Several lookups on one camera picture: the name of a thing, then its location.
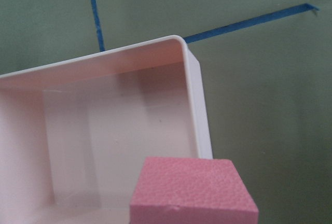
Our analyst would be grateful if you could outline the pink foam block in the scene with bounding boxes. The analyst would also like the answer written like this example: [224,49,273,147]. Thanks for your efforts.
[130,157,259,223]

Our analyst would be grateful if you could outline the pink plastic bin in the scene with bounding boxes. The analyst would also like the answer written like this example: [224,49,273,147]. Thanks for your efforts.
[1,35,212,223]

